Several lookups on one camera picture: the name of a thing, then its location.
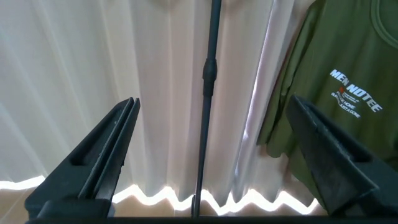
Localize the black clothes rack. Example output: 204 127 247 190
190 0 223 218

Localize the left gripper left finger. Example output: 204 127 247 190
24 97 141 219

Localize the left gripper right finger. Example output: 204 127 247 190
285 93 398 217

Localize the green sleeveless shirt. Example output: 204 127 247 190
256 0 398 209

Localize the beige curtain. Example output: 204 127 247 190
0 0 321 208

